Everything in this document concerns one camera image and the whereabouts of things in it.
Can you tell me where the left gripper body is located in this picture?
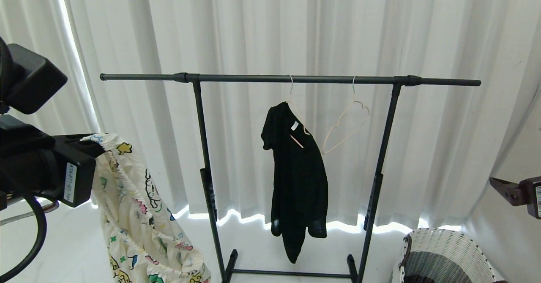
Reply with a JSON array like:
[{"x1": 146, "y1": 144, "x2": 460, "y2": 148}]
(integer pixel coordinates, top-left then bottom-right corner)
[{"x1": 0, "y1": 115, "x2": 97, "y2": 207}]

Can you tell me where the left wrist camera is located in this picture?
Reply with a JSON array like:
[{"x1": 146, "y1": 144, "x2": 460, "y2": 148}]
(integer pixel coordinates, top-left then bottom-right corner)
[{"x1": 0, "y1": 43, "x2": 68, "y2": 115}]

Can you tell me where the white laundry basket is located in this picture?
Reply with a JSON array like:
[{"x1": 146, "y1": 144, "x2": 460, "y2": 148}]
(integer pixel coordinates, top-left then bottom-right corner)
[{"x1": 391, "y1": 228, "x2": 508, "y2": 283}]

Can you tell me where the black clothes rack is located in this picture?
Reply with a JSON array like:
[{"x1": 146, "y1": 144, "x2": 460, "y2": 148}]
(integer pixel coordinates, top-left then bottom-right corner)
[{"x1": 100, "y1": 73, "x2": 481, "y2": 283}]

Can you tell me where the black garment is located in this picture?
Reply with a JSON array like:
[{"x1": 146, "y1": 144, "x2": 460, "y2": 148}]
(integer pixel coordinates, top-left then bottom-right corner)
[{"x1": 261, "y1": 101, "x2": 329, "y2": 264}]

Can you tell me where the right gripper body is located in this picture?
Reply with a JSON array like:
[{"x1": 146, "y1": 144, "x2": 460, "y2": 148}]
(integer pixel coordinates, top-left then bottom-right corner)
[{"x1": 520, "y1": 177, "x2": 541, "y2": 219}]

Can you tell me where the pink clothes hanger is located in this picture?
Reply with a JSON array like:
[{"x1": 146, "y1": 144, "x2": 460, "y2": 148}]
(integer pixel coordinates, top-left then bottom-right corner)
[
  {"x1": 322, "y1": 76, "x2": 370, "y2": 155},
  {"x1": 285, "y1": 75, "x2": 315, "y2": 149}
]

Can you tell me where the cream printed garment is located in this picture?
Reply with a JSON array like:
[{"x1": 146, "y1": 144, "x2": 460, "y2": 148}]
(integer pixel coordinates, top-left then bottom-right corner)
[{"x1": 80, "y1": 133, "x2": 212, "y2": 283}]

